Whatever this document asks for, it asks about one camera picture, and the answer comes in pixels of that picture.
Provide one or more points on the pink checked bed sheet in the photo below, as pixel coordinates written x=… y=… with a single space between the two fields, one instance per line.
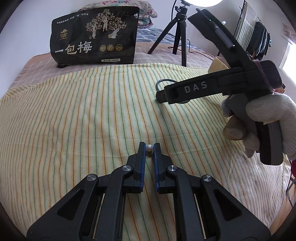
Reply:
x=43 y=67

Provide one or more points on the black snack bag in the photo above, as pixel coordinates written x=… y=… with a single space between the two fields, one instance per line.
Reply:
x=94 y=36

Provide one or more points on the black bangle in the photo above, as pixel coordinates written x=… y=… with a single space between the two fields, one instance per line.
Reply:
x=163 y=96

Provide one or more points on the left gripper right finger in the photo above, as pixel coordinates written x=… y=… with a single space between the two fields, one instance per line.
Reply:
x=161 y=162

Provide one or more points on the yellow striped cloth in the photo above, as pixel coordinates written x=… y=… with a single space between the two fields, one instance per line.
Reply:
x=58 y=131

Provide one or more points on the blue patchwork blanket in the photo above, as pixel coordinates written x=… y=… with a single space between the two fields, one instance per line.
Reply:
x=152 y=34

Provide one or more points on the black tripod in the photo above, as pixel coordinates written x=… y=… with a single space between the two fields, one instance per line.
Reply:
x=180 y=34

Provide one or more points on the black clothes rack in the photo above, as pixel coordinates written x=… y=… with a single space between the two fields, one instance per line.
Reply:
x=251 y=33

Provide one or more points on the cardboard tray box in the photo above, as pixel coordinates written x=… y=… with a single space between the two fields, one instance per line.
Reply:
x=218 y=64

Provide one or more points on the floral folded quilt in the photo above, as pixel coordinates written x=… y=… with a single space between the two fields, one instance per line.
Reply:
x=146 y=11

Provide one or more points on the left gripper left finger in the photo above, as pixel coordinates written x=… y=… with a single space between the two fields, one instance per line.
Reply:
x=135 y=182

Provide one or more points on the single pearl earring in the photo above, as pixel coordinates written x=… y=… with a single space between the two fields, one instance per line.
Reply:
x=149 y=148

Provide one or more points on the right hand white glove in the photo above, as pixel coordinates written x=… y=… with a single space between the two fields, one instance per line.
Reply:
x=266 y=109

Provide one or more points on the white ring light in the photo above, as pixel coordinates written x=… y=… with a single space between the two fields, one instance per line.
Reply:
x=204 y=3

